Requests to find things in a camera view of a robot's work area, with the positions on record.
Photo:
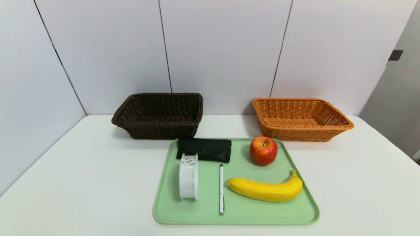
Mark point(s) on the red apple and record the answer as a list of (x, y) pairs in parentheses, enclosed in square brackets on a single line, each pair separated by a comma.
[(263, 152)]

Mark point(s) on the white tape roll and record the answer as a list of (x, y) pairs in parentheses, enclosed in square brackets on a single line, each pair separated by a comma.
[(188, 180)]

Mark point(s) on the yellow banana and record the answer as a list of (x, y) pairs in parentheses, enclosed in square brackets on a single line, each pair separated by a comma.
[(262, 191)]

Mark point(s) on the dark brown wicker basket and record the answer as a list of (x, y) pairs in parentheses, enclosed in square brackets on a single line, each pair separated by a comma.
[(157, 131)]

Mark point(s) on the orange wicker basket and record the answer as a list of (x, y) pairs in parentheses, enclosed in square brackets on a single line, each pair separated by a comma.
[(295, 134)]

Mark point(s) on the black glasses case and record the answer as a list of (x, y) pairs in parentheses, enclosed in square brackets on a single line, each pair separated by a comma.
[(203, 149)]

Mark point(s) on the white pen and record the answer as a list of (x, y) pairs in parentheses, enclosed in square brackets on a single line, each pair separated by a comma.
[(221, 183)]

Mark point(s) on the light green plastic tray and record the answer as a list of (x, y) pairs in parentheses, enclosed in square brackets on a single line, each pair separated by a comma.
[(256, 209)]

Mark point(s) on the dark grey wall plate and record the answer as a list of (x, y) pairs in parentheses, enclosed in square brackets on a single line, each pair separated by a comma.
[(395, 55)]

